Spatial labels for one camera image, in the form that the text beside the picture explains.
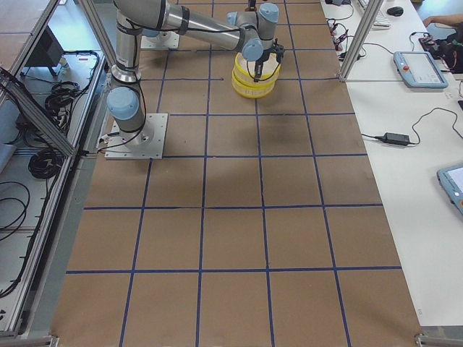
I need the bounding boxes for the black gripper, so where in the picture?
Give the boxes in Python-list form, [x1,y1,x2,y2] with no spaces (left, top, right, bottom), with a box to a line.
[253,41,285,82]

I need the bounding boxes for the yellow steamer layer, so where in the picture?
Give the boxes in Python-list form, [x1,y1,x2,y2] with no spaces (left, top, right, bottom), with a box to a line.
[232,53,280,87]
[231,75,275,99]

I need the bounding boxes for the black computer mouse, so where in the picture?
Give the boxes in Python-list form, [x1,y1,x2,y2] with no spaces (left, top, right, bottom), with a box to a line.
[386,6,404,17]

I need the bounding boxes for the teach pendant tablet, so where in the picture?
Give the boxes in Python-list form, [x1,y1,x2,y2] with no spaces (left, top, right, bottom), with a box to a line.
[393,51,448,89]

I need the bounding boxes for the black power adapter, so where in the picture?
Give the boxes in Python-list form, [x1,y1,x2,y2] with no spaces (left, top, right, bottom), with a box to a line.
[374,132,411,146]

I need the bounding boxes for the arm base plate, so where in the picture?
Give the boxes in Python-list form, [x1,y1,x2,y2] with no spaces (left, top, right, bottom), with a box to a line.
[104,113,168,160]
[141,30,179,51]

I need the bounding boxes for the aluminium frame post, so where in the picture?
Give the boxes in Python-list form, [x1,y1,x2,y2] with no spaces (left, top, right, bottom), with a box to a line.
[339,0,383,82]

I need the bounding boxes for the coiled black cable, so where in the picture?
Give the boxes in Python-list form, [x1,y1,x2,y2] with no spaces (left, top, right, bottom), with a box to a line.
[27,147,64,180]

